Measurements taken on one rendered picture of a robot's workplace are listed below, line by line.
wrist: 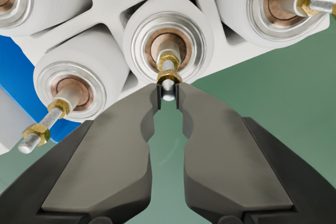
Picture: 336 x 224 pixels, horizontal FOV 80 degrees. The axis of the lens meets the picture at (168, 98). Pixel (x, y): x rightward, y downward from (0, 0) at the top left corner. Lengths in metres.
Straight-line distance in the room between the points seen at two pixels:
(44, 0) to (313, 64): 0.54
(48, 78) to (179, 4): 0.16
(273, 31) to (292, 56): 0.33
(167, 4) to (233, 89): 0.37
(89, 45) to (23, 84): 0.28
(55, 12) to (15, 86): 0.27
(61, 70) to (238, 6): 0.19
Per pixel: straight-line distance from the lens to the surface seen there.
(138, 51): 0.21
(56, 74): 0.25
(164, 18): 0.20
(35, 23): 0.24
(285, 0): 0.21
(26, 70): 0.53
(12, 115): 0.51
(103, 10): 0.29
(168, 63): 0.16
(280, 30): 0.23
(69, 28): 0.31
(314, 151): 0.77
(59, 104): 0.22
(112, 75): 0.24
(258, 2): 0.21
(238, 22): 0.22
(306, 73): 0.59
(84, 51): 0.24
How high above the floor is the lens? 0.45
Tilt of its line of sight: 60 degrees down
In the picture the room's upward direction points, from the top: 179 degrees counter-clockwise
